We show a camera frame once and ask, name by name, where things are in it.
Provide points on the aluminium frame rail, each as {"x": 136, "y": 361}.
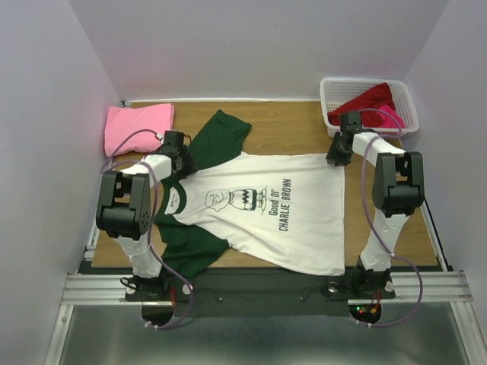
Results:
{"x": 436, "y": 287}

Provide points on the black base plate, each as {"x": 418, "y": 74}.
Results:
{"x": 253, "y": 292}

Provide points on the white and green t-shirt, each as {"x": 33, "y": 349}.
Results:
{"x": 287, "y": 210}

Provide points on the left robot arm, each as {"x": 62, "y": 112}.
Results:
{"x": 127, "y": 206}

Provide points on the dark red t-shirt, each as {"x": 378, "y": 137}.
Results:
{"x": 377, "y": 97}

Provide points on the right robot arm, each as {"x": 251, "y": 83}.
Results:
{"x": 397, "y": 191}

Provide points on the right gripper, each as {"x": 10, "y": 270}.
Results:
{"x": 333, "y": 155}

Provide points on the folded pink t-shirt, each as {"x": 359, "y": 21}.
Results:
{"x": 122, "y": 122}

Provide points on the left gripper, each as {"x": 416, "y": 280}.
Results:
{"x": 190, "y": 166}

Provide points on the magenta t-shirt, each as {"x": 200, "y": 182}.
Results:
{"x": 389, "y": 119}

